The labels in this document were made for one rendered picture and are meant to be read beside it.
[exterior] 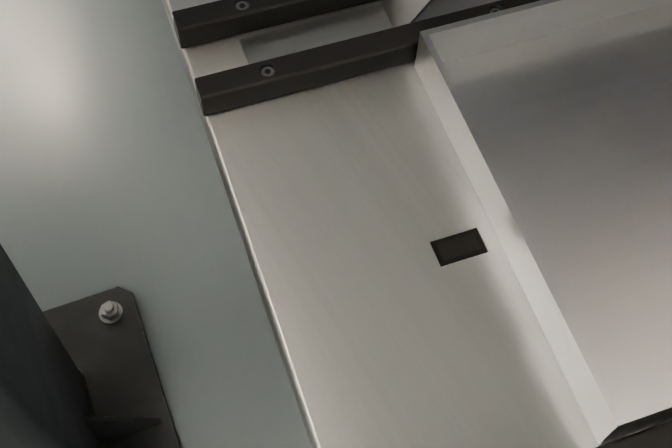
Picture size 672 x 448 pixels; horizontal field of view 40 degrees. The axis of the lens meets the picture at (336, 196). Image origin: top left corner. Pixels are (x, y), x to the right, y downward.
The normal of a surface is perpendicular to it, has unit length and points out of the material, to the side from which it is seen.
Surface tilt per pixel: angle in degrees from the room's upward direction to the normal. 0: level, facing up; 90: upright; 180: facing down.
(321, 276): 0
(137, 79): 0
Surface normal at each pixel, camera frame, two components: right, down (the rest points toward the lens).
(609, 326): 0.03, -0.50
